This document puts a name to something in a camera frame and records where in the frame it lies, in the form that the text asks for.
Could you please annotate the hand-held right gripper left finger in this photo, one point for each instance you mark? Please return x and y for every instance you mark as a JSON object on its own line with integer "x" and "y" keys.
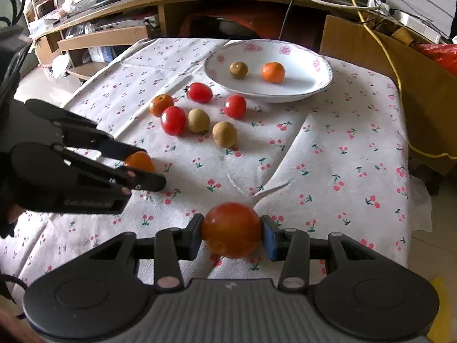
{"x": 195, "y": 237}

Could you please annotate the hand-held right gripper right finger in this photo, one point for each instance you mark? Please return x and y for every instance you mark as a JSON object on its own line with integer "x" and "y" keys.
{"x": 270, "y": 239}

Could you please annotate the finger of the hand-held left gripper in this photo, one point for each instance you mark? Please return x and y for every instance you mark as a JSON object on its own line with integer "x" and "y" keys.
{"x": 142, "y": 182}
{"x": 107, "y": 143}

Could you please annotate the small orange tangerine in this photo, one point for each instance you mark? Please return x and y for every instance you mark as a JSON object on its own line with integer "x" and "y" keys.
{"x": 273, "y": 72}
{"x": 140, "y": 160}

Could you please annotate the large orange-red tomato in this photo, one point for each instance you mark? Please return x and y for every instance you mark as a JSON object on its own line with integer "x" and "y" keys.
{"x": 232, "y": 230}

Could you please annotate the orange tomato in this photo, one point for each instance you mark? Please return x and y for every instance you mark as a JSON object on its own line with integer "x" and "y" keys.
{"x": 160, "y": 104}

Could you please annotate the red cherry tomato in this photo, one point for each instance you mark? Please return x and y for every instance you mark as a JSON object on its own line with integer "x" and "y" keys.
{"x": 174, "y": 120}
{"x": 235, "y": 106}
{"x": 199, "y": 92}

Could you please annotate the brown kiwi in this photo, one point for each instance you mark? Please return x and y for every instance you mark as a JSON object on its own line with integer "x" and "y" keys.
{"x": 238, "y": 70}
{"x": 224, "y": 134}
{"x": 198, "y": 120}

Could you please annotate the white floral plate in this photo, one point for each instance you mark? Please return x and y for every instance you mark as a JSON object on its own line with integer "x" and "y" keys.
{"x": 296, "y": 85}

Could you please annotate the cherry print tablecloth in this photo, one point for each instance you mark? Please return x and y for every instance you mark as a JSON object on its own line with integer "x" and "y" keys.
{"x": 321, "y": 150}

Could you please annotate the low wooden shelf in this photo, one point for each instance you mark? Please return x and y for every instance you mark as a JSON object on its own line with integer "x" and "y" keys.
{"x": 92, "y": 39}

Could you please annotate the brown kiwi on plate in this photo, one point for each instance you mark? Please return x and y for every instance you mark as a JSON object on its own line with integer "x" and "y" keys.
{"x": 238, "y": 70}

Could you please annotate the clear plastic sheet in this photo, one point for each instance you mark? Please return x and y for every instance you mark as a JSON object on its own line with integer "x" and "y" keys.
{"x": 421, "y": 203}

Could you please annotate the dark metal pot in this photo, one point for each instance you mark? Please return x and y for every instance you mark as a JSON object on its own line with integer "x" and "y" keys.
{"x": 232, "y": 26}

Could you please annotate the brown cardboard box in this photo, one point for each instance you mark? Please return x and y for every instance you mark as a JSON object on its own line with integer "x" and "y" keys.
{"x": 421, "y": 89}

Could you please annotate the red plastic bag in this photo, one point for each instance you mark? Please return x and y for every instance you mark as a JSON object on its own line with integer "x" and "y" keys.
{"x": 442, "y": 55}

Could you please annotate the white power strip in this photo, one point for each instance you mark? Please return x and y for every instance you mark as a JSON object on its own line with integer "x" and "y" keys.
{"x": 410, "y": 21}

